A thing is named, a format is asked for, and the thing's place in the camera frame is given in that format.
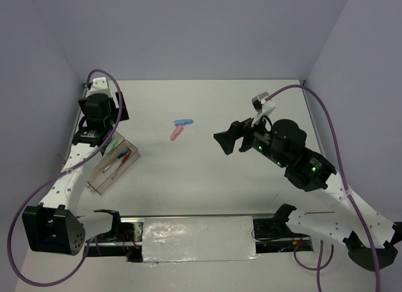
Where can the blue pen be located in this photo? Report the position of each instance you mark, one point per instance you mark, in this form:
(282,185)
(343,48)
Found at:
(111,167)

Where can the clear brown three-compartment organizer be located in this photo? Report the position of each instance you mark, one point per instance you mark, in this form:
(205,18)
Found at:
(100,182)

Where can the red pen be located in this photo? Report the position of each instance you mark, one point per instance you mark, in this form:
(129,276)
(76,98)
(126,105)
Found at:
(124,158)

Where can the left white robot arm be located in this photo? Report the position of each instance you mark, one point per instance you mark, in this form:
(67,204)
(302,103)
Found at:
(53,225)

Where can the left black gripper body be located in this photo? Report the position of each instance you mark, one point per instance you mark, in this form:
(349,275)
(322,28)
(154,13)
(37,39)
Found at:
(117,111)

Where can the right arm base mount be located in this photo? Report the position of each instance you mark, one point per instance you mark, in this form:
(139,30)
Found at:
(272,235)

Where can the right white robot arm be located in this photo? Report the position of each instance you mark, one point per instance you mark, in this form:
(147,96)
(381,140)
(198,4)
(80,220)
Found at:
(357,225)

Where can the blue translucent eraser case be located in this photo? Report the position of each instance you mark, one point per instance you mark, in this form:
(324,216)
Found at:
(183,122)

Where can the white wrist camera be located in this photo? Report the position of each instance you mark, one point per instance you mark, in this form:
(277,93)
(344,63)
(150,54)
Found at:
(98,85)
(263,106)

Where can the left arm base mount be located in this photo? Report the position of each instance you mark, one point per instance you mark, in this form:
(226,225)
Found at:
(116,236)

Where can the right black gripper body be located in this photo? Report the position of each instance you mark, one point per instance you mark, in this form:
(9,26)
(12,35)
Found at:
(253,136)

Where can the white base cover plate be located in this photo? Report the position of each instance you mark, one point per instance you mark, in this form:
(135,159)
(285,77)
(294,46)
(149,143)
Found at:
(198,239)

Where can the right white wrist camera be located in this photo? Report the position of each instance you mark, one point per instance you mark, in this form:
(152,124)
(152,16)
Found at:
(263,106)

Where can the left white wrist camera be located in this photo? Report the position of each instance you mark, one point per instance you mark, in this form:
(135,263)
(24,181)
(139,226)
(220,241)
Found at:
(98,85)

